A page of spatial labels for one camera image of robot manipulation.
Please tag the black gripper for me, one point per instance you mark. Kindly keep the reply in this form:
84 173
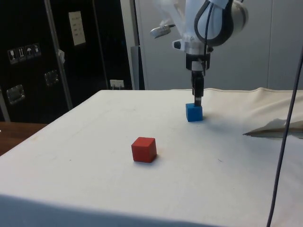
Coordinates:
189 60

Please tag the blue cube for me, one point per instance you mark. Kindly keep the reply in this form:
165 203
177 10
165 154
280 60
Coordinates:
194 113

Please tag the red cube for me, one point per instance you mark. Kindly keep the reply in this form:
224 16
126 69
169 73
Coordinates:
143 151

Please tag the black cabinet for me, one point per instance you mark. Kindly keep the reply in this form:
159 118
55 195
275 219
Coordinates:
30 71

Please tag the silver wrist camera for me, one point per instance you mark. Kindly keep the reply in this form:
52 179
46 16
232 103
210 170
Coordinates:
162 31

